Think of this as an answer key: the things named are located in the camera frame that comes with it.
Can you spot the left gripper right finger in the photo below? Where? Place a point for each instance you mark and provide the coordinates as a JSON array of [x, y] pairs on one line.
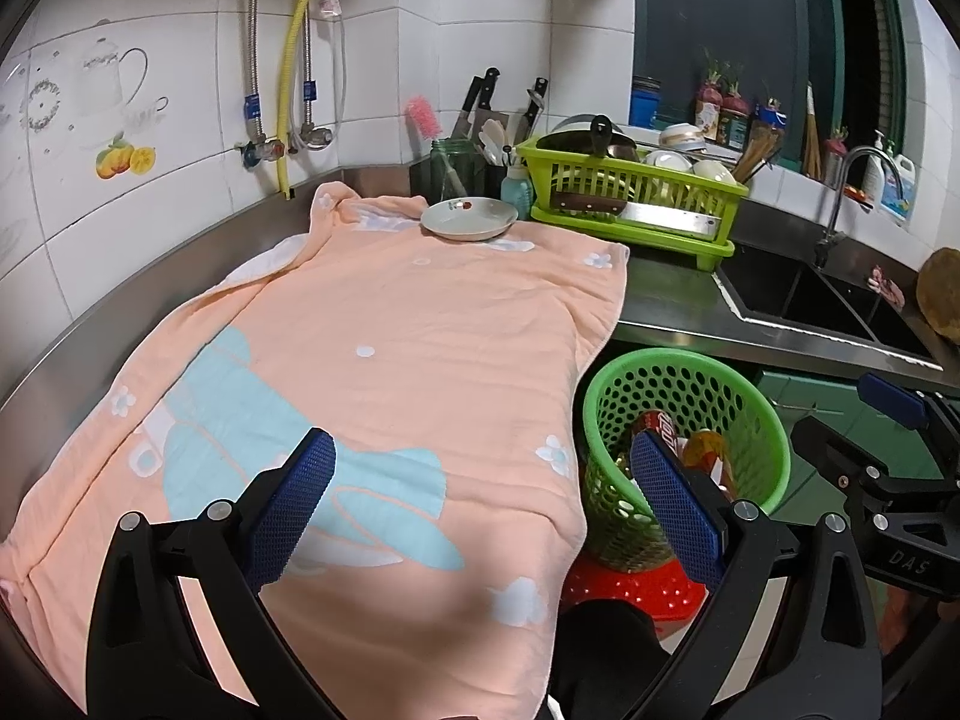
[[821, 658]]

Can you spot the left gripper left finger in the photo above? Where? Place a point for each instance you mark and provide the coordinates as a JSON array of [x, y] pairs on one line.
[[144, 657]]

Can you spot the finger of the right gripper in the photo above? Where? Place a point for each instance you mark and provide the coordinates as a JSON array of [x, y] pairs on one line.
[[931, 416], [840, 457]]

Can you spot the yellow plastic wrapper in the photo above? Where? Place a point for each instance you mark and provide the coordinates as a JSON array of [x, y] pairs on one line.
[[708, 452]]

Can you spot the red cola can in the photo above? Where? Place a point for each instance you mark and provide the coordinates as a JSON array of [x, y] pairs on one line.
[[659, 422]]

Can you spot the green plastic trash basket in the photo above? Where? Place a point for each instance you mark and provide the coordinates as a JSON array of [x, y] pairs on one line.
[[700, 394]]

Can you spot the person hand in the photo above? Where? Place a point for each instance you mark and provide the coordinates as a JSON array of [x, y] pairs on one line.
[[913, 627]]

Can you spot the steel sink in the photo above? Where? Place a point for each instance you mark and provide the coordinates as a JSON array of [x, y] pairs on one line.
[[771, 290]]

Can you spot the cleaver knife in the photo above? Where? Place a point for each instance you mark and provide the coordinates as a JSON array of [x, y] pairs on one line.
[[690, 223]]

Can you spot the green dish rack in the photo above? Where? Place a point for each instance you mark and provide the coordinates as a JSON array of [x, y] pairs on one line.
[[635, 181]]

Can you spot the peach pink towel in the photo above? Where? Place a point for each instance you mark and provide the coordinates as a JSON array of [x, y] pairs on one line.
[[427, 582]]

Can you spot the white ceramic plate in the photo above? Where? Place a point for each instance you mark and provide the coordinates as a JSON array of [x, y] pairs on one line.
[[470, 219]]

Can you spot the dark green utensil holder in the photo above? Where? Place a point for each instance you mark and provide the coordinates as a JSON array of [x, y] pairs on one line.
[[455, 168]]

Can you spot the pink bottle brush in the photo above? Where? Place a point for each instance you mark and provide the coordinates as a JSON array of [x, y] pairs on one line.
[[421, 113]]

